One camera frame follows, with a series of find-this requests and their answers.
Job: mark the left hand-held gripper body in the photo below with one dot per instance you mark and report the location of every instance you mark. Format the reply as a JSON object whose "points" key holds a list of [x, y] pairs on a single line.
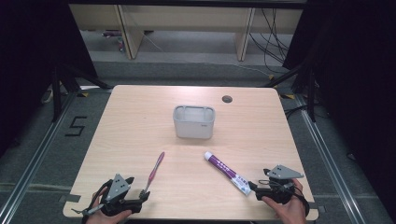
{"points": [[117, 187]]}

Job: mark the black metal stand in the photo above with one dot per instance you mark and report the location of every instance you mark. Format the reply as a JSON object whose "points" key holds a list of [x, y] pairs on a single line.
{"points": [[311, 93], [56, 93]]}

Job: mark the person's right hand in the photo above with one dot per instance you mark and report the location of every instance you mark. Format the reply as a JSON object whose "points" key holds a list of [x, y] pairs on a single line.
{"points": [[289, 211]]}

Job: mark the silver floor rail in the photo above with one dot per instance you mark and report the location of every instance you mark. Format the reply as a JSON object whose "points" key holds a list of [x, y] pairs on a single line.
{"points": [[330, 161], [34, 158]]}

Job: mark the pink toothbrush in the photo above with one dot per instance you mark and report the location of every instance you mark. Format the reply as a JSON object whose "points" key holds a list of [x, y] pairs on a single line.
{"points": [[153, 172]]}

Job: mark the beige wooden desk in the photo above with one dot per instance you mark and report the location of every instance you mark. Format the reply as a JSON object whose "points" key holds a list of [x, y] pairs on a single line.
{"points": [[186, 18]]}

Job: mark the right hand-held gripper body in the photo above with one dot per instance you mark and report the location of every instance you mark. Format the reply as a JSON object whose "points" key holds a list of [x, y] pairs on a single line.
{"points": [[280, 183]]}

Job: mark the person's left hand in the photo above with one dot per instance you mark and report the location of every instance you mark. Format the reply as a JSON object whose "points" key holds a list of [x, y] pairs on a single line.
{"points": [[107, 217]]}

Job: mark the white plastic storage container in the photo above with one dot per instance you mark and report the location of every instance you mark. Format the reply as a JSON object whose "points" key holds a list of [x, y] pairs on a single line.
{"points": [[193, 122]]}

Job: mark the small colourful clutter under desk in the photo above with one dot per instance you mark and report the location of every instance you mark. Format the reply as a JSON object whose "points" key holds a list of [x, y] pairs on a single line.
{"points": [[116, 39]]}

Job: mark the purple and white toothpaste tube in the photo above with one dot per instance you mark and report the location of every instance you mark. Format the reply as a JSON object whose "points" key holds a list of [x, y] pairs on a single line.
{"points": [[229, 172]]}

